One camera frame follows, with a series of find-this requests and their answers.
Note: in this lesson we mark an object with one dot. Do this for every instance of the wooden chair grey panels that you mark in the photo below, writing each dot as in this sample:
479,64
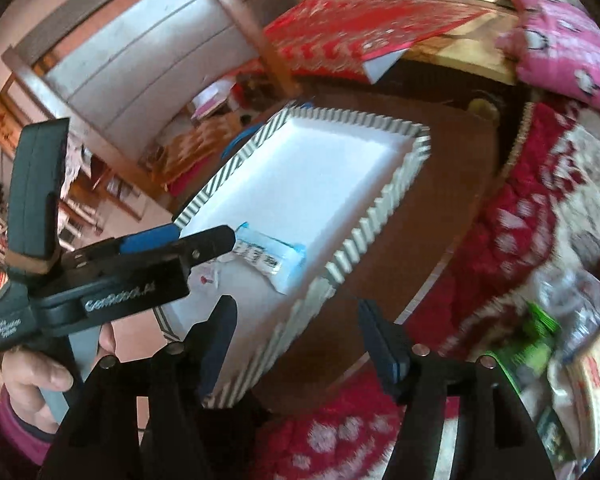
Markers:
130,55

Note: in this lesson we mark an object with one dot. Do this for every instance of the person's left forearm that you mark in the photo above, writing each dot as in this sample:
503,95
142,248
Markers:
5,445

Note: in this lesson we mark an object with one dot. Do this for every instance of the yellow round object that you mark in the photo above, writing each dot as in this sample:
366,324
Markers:
482,108

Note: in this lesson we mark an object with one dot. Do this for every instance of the red patterned cloth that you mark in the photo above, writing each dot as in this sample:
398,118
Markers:
360,30

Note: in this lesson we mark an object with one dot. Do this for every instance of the person's left hand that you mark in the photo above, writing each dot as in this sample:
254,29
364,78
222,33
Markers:
35,372

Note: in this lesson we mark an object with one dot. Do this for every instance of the small white packet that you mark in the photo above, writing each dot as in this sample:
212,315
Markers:
207,275

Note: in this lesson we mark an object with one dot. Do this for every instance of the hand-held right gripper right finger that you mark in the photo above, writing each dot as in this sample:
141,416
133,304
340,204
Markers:
380,355

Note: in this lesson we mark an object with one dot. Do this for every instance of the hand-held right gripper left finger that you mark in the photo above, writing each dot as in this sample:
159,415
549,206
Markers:
219,345

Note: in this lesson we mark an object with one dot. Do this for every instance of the red white printed blanket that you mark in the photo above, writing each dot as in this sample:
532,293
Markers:
525,220

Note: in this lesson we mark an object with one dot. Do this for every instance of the pink printed pillow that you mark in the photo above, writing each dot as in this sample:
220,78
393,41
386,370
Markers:
565,50

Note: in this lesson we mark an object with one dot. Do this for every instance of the tan cracker packet red label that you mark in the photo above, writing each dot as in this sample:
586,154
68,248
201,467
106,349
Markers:
592,395

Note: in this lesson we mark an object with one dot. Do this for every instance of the striped paper tray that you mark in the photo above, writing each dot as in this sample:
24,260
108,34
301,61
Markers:
320,175

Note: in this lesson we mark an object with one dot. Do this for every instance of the orange checkered blanket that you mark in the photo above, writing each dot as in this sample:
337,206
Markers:
200,150

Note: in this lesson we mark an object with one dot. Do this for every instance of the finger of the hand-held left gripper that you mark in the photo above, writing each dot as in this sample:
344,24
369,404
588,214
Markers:
150,240
210,242

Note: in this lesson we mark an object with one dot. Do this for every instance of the yellow wooden table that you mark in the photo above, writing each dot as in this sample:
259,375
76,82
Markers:
480,45

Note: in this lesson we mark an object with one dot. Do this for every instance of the light blue white snack packet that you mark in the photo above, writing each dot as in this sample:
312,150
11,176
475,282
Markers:
275,260

